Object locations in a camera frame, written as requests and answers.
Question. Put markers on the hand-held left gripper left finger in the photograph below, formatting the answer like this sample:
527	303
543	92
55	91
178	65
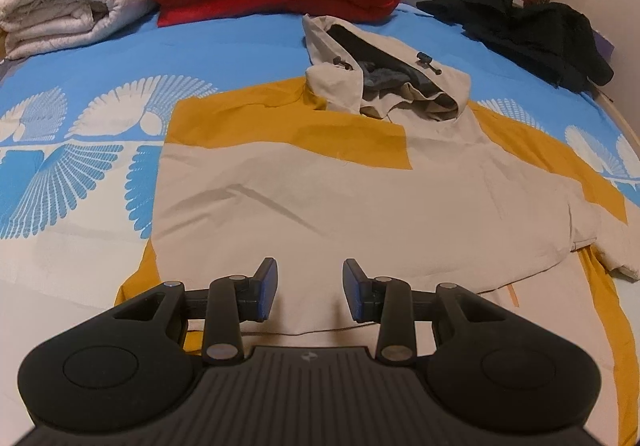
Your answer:
267	287

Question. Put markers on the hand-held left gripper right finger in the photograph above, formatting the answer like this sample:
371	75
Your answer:
352	288

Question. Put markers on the beige and yellow hooded jacket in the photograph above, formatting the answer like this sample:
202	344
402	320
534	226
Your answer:
320	196

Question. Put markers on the blue and white printed bedsheet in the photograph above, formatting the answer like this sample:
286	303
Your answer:
90	70

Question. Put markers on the black garment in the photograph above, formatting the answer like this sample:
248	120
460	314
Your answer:
540	33

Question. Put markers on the white folded blanket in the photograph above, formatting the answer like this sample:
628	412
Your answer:
65	5

